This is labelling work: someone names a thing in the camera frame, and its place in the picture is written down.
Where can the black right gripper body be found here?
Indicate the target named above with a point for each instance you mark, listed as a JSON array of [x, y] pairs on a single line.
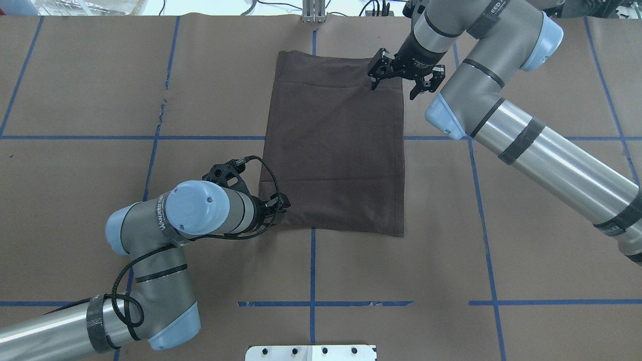
[[414, 54]]

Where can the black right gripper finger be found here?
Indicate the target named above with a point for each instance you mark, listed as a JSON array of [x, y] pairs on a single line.
[[422, 84], [383, 65]]

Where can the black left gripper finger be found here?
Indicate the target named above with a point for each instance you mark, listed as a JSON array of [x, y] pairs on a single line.
[[278, 203]]

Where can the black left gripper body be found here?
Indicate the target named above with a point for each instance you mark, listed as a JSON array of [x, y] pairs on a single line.
[[257, 209]]

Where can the dark brown t-shirt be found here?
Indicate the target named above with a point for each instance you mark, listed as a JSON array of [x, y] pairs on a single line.
[[336, 146]]

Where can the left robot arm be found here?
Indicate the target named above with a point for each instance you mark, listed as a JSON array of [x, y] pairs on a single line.
[[152, 297]]

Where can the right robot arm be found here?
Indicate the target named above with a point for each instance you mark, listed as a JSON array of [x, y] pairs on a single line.
[[466, 52]]

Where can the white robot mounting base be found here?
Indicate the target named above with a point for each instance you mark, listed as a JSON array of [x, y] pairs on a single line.
[[312, 352]]

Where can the aluminium frame post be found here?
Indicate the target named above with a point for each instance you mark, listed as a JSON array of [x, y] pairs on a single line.
[[314, 11]]

